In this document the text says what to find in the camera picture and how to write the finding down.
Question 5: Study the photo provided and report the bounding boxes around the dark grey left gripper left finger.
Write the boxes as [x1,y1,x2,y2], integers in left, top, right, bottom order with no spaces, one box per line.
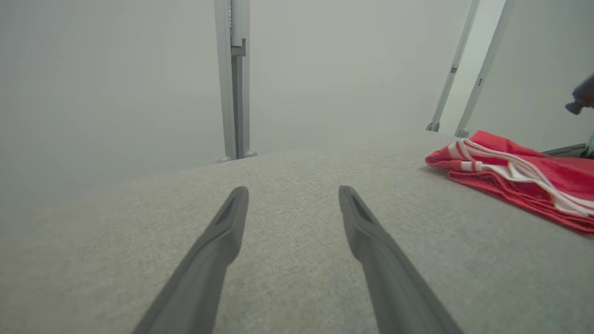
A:
[132,186,250,334]

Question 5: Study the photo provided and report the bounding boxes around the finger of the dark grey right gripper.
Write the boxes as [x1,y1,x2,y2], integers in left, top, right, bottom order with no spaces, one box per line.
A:
[542,144,589,157]

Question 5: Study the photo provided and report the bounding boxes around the red basketball jersey white stripes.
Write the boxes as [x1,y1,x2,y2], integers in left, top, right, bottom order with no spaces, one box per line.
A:
[425,130,594,235]

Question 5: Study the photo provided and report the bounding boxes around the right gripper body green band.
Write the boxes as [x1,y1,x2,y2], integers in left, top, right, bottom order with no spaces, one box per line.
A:
[565,73,594,159]

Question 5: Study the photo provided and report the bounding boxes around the grey metal frame post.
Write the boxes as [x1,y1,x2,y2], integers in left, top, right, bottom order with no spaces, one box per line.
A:
[426,0,482,132]
[231,0,258,159]
[454,0,517,138]
[214,0,238,163]

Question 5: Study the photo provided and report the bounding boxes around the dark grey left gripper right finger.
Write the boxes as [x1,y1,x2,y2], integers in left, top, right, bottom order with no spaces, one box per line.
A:
[339,186,465,334]

